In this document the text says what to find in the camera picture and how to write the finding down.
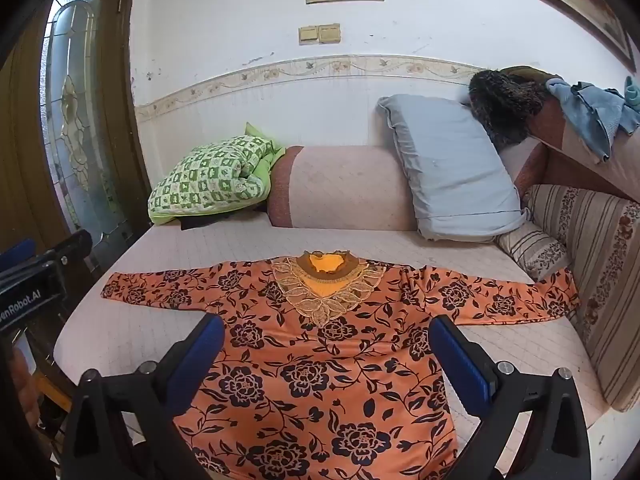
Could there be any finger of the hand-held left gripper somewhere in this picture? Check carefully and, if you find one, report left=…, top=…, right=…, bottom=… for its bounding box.
left=35, top=229, right=94, bottom=281
left=0, top=239, right=37, bottom=275

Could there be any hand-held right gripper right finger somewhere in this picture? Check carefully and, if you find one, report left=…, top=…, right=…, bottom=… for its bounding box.
left=429, top=315, right=593, bottom=480

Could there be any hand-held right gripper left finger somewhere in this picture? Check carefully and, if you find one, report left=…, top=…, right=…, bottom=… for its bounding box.
left=60, top=314, right=227, bottom=480

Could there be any orange floral blouse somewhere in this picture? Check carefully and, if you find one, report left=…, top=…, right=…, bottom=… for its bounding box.
left=101, top=251, right=581, bottom=480

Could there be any pink quilted bed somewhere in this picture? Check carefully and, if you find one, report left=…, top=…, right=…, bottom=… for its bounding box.
left=52, top=220, right=608, bottom=480

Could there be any wooden stool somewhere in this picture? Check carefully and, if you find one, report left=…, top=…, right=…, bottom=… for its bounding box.
left=30, top=330, right=76, bottom=426

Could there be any small striped floral pillow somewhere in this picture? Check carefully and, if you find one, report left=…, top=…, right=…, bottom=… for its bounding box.
left=495, top=220, right=573, bottom=283

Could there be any wooden door with patterned glass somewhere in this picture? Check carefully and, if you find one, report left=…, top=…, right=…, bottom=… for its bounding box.
left=0, top=0, right=153, bottom=281

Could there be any green checkered blanket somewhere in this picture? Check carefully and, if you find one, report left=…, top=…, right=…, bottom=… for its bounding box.
left=148, top=121, right=287, bottom=226

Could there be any large striped floral cushion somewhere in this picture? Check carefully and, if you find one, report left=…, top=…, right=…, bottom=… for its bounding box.
left=520, top=184, right=640, bottom=413

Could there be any grey-blue pillow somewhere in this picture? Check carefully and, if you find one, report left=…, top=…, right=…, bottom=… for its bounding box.
left=376, top=94, right=527, bottom=243

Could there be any pink quilted bolster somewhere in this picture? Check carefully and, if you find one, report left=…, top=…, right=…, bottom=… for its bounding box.
left=266, top=145, right=418, bottom=233

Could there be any brown and pink backrest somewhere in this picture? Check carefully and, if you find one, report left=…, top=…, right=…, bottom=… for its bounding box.
left=500, top=66, right=640, bottom=201

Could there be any dark furry cloth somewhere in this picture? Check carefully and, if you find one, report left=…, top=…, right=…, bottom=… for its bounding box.
left=467, top=69, right=551, bottom=153

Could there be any blue cloth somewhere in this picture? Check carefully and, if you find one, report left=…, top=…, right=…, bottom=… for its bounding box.
left=545, top=79, right=640, bottom=163

